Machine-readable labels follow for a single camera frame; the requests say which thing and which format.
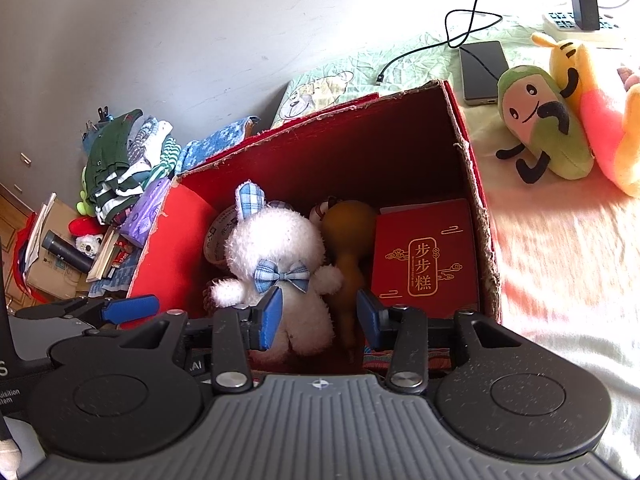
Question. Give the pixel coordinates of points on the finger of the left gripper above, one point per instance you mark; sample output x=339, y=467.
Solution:
x=130, y=309

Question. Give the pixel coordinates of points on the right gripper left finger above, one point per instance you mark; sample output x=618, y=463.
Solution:
x=236, y=332

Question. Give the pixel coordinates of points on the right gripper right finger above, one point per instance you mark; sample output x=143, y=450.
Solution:
x=401, y=330

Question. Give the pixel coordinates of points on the white bunny plush toy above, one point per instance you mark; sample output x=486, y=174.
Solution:
x=276, y=246

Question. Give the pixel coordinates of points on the green avocado plush toy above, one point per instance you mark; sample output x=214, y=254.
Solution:
x=550, y=136

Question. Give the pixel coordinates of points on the yellow tiger plush toy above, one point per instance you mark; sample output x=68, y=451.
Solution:
x=611, y=121

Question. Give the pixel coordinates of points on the cardboard box on floor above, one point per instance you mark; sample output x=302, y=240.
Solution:
x=44, y=271

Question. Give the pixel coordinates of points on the small red gift box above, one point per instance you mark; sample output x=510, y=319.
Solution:
x=424, y=257

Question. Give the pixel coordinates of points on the small red white plush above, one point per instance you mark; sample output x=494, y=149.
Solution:
x=88, y=235

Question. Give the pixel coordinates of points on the purple packet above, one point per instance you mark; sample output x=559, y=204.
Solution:
x=137, y=226

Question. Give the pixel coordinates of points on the black cylinder bottle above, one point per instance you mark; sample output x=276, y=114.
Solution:
x=67, y=252

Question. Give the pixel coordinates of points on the tape roll in box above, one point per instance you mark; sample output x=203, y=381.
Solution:
x=216, y=236

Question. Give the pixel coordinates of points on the brown gourd toy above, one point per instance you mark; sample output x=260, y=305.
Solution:
x=348, y=231

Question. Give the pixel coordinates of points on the pile of folded clothes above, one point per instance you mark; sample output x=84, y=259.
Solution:
x=125, y=155

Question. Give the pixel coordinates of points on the blue white patterned cloth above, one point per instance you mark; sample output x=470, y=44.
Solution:
x=197, y=152

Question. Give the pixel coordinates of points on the cartoon print bed sheet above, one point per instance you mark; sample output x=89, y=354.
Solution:
x=567, y=252

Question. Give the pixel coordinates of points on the red cardboard box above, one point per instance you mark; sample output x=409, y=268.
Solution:
x=410, y=147

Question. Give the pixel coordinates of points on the black smartphone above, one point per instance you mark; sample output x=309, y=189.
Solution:
x=482, y=65

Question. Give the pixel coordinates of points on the black charger adapter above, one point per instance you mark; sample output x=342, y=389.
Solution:
x=586, y=14

